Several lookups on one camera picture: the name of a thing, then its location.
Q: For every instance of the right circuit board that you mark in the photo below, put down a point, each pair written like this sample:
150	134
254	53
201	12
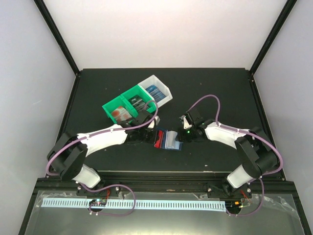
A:
237	204

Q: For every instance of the white card bin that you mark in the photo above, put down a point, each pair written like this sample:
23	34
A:
153	80

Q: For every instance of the red credit card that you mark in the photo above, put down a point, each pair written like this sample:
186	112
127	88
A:
159	139

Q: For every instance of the red card stack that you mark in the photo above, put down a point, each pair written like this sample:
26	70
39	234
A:
120	114

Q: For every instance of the circuit board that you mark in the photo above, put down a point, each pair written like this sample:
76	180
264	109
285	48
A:
98	202
237	204

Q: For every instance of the white slotted cable duct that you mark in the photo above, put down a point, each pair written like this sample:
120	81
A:
217	206

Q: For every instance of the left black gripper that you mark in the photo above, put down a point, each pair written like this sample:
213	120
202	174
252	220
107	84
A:
151	140

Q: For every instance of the black card stack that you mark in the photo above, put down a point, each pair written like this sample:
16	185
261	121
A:
138	103

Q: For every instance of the green double card bin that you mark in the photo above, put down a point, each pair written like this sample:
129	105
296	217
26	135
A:
122	100

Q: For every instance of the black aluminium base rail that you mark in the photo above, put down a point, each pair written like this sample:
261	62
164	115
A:
212	185

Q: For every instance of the left black frame post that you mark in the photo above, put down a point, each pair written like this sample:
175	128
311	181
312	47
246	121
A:
44	11

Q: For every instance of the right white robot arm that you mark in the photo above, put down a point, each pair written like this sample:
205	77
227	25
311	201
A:
254	150

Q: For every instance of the blue card stack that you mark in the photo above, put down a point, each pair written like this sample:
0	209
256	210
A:
156	93

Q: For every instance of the black frame post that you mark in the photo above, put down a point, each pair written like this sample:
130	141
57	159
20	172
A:
281	19
44	11

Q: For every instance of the left circuit board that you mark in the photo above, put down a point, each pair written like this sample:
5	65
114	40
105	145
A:
98	202

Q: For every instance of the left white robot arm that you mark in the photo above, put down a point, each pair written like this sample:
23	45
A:
67	157

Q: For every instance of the blue leather card holder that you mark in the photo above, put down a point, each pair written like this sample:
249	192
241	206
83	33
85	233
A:
170	141

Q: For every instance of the right black frame post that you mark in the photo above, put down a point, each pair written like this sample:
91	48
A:
281	19

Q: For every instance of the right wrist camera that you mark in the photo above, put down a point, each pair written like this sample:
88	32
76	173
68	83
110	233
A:
185	123

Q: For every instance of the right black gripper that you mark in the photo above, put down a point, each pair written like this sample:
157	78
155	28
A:
182	137

